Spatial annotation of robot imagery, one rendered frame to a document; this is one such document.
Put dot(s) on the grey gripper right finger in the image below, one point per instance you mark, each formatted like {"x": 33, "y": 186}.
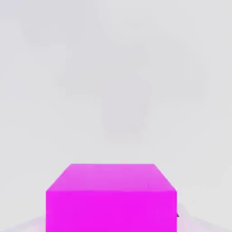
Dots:
{"x": 188, "y": 223}

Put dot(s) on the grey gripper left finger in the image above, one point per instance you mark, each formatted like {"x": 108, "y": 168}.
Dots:
{"x": 30, "y": 226}

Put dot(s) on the small magenta cube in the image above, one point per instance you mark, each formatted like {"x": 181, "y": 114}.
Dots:
{"x": 111, "y": 203}

